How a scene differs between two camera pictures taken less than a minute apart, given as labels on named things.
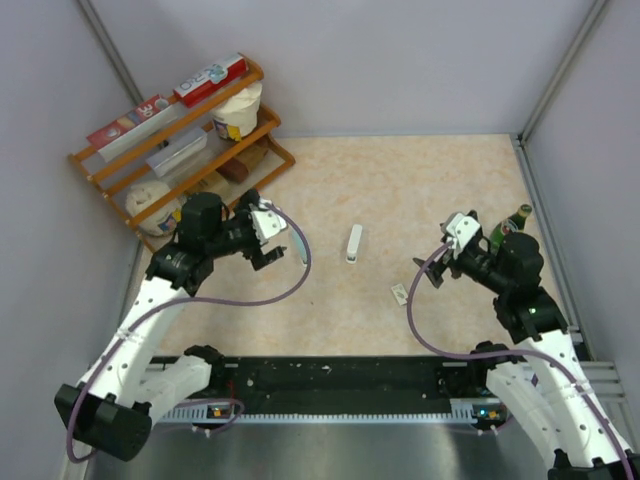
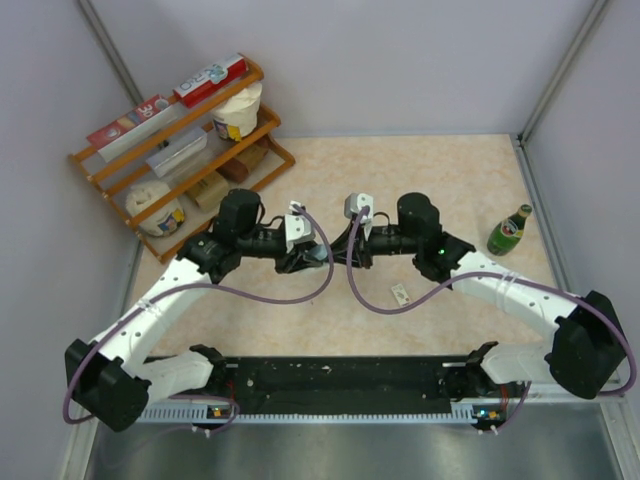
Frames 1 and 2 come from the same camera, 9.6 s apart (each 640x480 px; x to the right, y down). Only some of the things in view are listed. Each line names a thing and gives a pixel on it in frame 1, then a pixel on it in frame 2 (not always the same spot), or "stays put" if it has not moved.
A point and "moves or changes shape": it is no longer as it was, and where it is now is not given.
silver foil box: [178, 152] stays put
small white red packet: [400, 294] stays put
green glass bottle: [510, 225] stays put
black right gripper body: [472, 260] to [362, 248]
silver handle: [301, 245] moves or changes shape
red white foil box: [213, 81] stays put
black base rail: [342, 382] stays put
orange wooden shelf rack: [217, 139] stays put
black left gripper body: [243, 238] to [285, 262]
